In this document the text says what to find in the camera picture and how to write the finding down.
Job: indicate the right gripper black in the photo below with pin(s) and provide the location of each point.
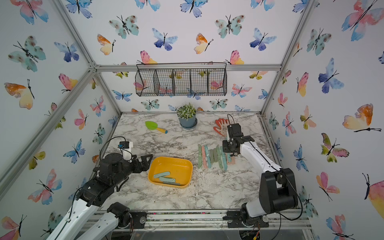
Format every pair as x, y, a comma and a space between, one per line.
225, 144

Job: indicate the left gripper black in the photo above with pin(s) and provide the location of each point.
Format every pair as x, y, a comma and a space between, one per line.
145, 165

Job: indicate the pink sheathed fruit knife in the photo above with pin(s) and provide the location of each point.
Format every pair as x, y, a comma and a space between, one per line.
204, 157

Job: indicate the green sheathed fruit knife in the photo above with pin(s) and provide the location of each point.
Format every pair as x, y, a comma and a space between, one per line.
200, 157

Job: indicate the yellow plastic storage tray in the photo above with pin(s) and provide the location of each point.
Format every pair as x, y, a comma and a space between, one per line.
181, 170

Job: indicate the teal ceramic sheathed knife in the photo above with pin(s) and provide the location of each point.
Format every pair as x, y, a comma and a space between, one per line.
208, 159

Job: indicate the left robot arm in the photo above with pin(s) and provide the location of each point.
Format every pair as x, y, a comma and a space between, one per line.
91, 196

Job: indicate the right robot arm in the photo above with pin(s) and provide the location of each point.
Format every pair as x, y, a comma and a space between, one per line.
277, 189

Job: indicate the sage green folding knife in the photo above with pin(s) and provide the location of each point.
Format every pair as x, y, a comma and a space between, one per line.
211, 153

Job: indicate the pale teal folding knife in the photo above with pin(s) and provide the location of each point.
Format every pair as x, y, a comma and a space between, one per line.
167, 180

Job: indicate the light teal folding knife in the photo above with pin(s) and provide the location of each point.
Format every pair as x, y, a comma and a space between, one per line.
159, 175

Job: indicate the grey green folding knife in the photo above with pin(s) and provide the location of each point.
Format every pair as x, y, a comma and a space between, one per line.
172, 183

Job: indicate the red and pink glove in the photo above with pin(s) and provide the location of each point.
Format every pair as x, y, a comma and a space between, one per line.
221, 126

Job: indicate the potted green plant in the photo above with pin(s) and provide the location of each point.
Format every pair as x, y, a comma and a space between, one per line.
187, 116

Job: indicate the green toy garden trowel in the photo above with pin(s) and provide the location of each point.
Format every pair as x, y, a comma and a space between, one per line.
154, 126

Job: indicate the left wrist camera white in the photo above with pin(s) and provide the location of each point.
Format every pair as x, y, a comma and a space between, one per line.
125, 148

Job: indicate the black wire wall basket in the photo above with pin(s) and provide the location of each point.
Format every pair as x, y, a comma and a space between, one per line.
192, 80

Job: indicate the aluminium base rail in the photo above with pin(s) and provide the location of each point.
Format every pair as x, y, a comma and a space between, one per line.
221, 219

